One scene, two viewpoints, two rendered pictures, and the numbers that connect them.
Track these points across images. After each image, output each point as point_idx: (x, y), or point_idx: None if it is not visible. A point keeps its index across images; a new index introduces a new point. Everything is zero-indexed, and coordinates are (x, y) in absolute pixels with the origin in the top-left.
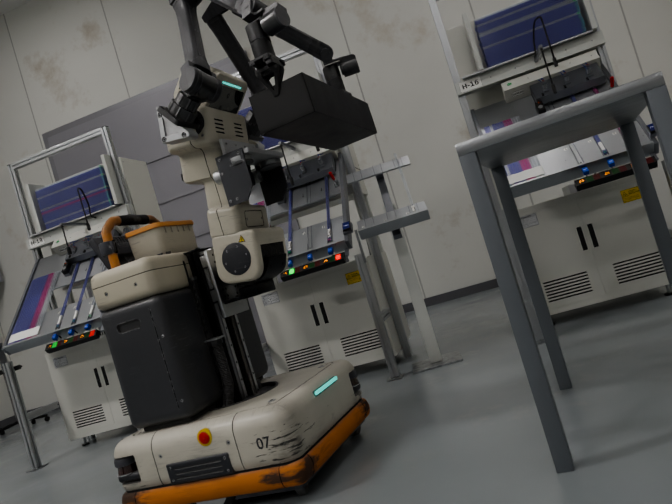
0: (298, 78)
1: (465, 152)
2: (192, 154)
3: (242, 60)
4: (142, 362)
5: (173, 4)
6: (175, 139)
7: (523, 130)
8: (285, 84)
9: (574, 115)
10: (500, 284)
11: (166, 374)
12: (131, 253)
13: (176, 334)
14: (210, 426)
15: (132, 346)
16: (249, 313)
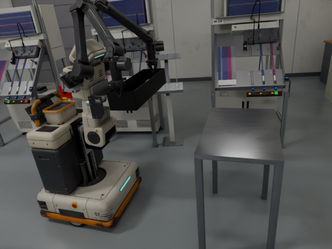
0: (131, 94)
1: (197, 158)
2: None
3: None
4: (49, 171)
5: (71, 12)
6: (68, 92)
7: (223, 159)
8: (124, 94)
9: (244, 162)
10: (197, 203)
11: (60, 179)
12: None
13: (64, 164)
14: (77, 202)
15: (45, 165)
16: None
